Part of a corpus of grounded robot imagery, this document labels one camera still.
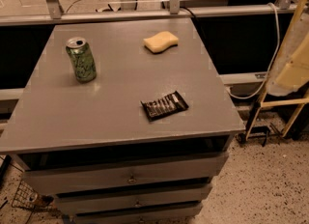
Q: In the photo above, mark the black rxbar chocolate wrapper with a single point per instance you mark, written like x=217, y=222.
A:
x=166, y=106

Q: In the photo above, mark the grey drawer cabinet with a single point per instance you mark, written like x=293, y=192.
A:
x=60, y=123

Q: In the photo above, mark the yellow sponge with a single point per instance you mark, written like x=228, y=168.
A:
x=160, y=41

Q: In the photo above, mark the green soda can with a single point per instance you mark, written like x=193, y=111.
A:
x=82, y=59

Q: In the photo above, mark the bottom grey drawer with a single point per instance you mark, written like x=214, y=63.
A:
x=129, y=216

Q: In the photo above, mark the grey drawer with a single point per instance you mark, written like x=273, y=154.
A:
x=129, y=216
x=165, y=169
x=135, y=199

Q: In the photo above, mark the top grey drawer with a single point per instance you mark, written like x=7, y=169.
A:
x=165, y=169

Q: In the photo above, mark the middle grey drawer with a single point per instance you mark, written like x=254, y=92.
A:
x=135, y=199

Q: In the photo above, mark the grey metal railing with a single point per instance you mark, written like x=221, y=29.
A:
x=151, y=10

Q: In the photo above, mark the yellow ladder frame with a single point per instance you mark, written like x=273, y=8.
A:
x=288, y=73

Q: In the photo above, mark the wire basket on floor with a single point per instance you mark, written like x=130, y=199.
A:
x=26, y=198

